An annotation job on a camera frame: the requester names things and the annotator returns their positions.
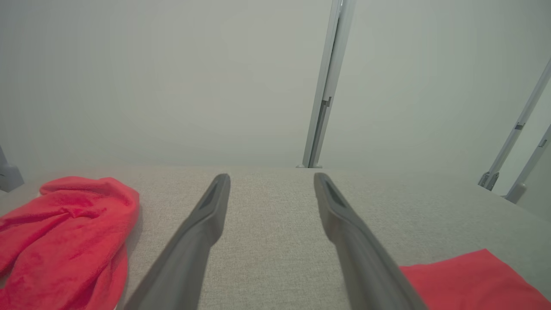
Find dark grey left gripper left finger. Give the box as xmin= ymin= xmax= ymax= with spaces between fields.
xmin=123 ymin=174 xmax=231 ymax=310

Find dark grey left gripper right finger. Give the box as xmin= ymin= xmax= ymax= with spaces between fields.
xmin=313 ymin=172 xmax=429 ymax=310

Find red white basketball jersey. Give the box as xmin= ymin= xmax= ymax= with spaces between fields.
xmin=399 ymin=248 xmax=551 ymax=310

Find red shorts with white trim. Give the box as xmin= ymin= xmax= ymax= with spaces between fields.
xmin=0 ymin=176 xmax=140 ymax=310

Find slanted grey partition post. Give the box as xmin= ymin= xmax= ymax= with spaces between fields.
xmin=478 ymin=58 xmax=551 ymax=191
xmin=505 ymin=125 xmax=551 ymax=204

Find grey side rail handle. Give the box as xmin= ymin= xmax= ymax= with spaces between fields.
xmin=0 ymin=146 xmax=24 ymax=192

